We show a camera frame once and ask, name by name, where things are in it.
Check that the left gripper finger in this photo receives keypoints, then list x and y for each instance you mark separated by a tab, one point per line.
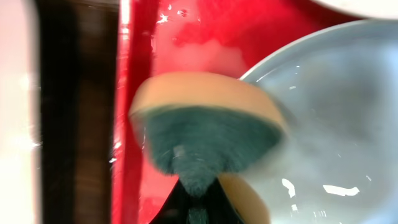
212	208

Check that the green yellow sponge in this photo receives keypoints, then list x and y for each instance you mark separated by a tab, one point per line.
203	127

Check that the light blue plate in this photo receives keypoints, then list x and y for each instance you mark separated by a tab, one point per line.
337	91

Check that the white plate with red stain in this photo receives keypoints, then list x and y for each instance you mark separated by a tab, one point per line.
378	9

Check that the red plastic tray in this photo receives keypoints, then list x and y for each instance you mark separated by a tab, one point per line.
219	36

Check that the black tray with soapy water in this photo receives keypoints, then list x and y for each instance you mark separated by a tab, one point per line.
58	68

